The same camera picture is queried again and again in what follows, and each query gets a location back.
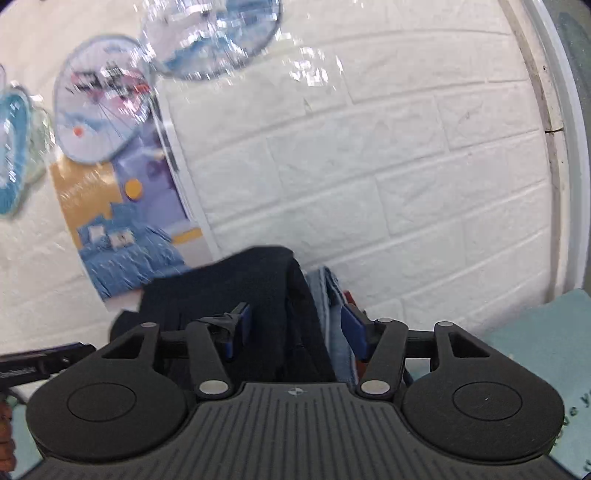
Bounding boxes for dark navy pants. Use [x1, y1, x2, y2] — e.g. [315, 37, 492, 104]
[109, 246, 335, 384]

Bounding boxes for light blue folded jeans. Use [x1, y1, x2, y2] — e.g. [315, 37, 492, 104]
[305, 266, 358, 386]

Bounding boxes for bedding advertisement poster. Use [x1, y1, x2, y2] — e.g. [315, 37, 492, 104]
[49, 101, 218, 303]

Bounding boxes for blue white paper umbrella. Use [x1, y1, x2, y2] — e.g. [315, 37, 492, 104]
[139, 0, 283, 81]

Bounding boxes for white door frame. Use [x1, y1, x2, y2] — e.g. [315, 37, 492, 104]
[500, 1, 590, 302]

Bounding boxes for teal printed bed sheet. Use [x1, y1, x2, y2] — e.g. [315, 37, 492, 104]
[24, 293, 590, 479]

